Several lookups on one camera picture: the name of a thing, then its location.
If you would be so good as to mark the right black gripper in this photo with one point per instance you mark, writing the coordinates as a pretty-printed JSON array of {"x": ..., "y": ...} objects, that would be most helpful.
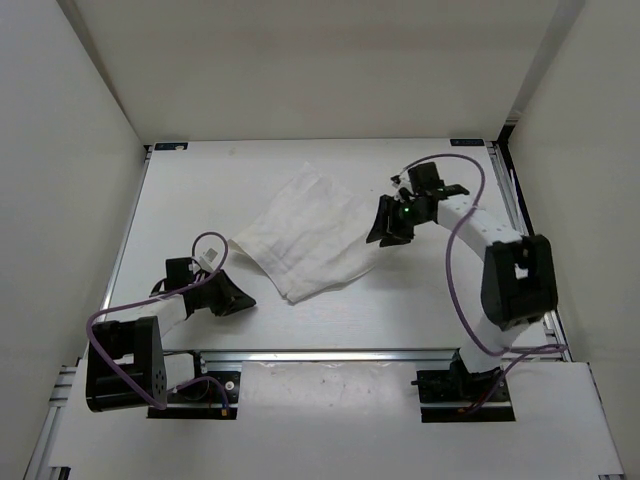
[{"x": 399, "y": 235}]

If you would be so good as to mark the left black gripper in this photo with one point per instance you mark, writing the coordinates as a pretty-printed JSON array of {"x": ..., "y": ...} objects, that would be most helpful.
[{"x": 232, "y": 297}]

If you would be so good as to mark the white skirt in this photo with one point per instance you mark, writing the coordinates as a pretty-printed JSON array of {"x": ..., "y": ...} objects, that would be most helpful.
[{"x": 311, "y": 237}]

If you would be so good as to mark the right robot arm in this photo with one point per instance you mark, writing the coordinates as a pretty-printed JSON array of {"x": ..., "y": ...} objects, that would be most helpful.
[{"x": 518, "y": 282}]

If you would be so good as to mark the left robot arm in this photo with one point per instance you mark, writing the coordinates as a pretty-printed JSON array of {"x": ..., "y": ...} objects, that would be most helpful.
[{"x": 127, "y": 365}]

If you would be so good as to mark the right blue table label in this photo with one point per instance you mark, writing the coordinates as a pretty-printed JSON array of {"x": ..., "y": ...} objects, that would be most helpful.
[{"x": 466, "y": 142}]

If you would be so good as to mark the blue table label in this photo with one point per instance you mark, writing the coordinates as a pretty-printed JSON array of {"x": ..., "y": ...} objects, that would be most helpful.
[
  {"x": 171, "y": 146},
  {"x": 466, "y": 142}
]

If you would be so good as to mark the front white cover board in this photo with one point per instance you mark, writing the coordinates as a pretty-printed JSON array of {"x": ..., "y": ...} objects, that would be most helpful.
[{"x": 348, "y": 421}]

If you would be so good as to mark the left blue table label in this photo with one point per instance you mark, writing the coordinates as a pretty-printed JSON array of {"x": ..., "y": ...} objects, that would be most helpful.
[{"x": 171, "y": 146}]

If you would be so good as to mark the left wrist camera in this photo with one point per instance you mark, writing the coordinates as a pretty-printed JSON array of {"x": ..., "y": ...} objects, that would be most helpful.
[{"x": 210, "y": 260}]

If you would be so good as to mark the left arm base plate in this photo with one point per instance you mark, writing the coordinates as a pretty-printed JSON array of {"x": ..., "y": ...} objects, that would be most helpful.
[{"x": 198, "y": 390}]

